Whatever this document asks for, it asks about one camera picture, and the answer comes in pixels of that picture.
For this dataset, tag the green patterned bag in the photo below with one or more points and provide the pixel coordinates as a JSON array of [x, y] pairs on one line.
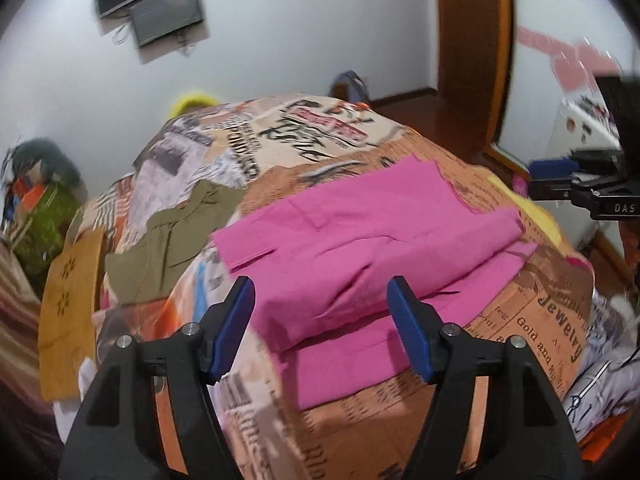
[[45, 220]]

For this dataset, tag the pink gold striped curtain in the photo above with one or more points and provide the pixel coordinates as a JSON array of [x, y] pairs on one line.
[[15, 310]]

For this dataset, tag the white wardrobe with pink decals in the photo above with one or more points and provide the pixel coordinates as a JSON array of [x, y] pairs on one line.
[[550, 10]]

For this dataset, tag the yellow foam tube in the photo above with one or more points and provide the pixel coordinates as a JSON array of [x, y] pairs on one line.
[[187, 100]]

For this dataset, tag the yellow cloth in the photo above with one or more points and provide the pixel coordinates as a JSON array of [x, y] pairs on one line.
[[537, 215]]

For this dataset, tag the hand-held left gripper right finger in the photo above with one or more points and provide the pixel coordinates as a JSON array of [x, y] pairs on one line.
[[412, 332]]

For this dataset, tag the olive green garment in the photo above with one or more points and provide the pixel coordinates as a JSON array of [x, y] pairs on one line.
[[165, 245]]

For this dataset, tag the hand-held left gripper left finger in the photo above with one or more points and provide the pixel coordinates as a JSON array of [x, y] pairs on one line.
[[232, 330]]

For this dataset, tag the white blue-lined quilt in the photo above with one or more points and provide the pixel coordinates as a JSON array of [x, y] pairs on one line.
[[605, 370]]

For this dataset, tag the orange cloth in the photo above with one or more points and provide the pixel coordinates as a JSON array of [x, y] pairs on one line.
[[607, 435]]

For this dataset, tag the blue grey backpack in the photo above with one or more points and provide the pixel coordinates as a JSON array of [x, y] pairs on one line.
[[350, 87]]

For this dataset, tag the pink pants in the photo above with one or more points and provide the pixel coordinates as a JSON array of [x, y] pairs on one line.
[[350, 240]]

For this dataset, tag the small black wall monitor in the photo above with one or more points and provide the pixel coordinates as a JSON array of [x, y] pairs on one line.
[[167, 12]]

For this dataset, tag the bamboo lap desk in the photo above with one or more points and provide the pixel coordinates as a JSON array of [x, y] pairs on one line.
[[70, 320]]

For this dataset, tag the white crumpled cloth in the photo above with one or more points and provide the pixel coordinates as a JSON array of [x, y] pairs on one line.
[[85, 377]]

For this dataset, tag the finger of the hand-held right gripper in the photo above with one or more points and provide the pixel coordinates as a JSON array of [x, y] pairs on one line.
[[550, 167], [555, 190]]

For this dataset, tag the newspaper print blanket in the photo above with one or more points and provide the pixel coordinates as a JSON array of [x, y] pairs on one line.
[[545, 280]]

